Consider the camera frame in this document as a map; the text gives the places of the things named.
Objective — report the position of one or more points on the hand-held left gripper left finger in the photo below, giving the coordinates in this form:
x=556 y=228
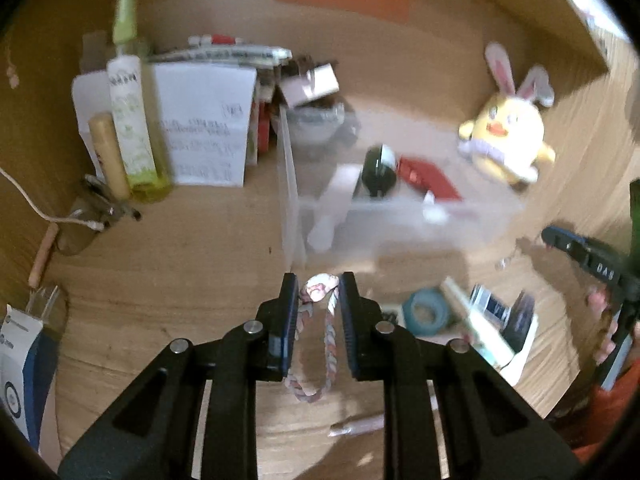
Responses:
x=287 y=322

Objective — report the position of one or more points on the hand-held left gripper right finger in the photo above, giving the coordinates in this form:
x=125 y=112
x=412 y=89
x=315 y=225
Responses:
x=350 y=327

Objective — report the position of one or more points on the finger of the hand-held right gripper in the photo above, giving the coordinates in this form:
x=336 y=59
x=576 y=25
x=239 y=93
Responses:
x=585 y=252

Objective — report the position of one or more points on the blue tape roll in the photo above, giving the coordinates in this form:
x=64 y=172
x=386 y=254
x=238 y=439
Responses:
x=415 y=312

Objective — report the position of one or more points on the small blue pack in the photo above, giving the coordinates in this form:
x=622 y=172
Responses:
x=492 y=305

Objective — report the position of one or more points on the clear plastic storage box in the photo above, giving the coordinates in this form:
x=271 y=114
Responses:
x=400 y=230

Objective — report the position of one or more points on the mint green tube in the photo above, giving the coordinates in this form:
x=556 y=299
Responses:
x=480 y=335

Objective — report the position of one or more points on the person's right hand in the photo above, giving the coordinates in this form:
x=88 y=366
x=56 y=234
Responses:
x=611 y=320

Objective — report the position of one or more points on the person's orange clothing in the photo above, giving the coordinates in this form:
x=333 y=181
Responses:
x=615 y=420

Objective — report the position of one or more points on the white black small box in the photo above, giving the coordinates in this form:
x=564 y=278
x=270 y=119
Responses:
x=522 y=355

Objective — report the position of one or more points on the white printed tube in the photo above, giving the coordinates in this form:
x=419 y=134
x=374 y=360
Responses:
x=335 y=200

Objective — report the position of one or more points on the yellow chick plush bunny ears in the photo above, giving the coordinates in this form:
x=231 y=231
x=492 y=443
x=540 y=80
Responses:
x=510 y=130

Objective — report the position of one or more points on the dark green glass bottle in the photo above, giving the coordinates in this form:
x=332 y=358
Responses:
x=377 y=170

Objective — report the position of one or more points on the clear plastic bowl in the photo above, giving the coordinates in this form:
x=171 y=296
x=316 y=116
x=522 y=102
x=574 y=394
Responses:
x=315 y=125

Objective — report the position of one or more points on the white printed paper box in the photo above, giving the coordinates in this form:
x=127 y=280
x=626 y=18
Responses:
x=200 y=110

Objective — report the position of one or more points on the small white carton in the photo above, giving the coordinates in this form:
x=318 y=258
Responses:
x=315 y=82

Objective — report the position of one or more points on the beige lip balm tube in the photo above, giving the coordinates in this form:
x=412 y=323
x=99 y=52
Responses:
x=110 y=155

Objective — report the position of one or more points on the green spray bottle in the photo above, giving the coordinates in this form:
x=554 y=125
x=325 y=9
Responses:
x=132 y=125

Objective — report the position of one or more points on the beige wooden stick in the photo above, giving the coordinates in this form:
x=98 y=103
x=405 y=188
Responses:
x=42 y=255

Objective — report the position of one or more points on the blue white packet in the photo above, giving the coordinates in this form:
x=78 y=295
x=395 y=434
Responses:
x=20 y=360

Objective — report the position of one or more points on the red white marker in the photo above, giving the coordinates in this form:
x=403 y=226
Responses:
x=217 y=39

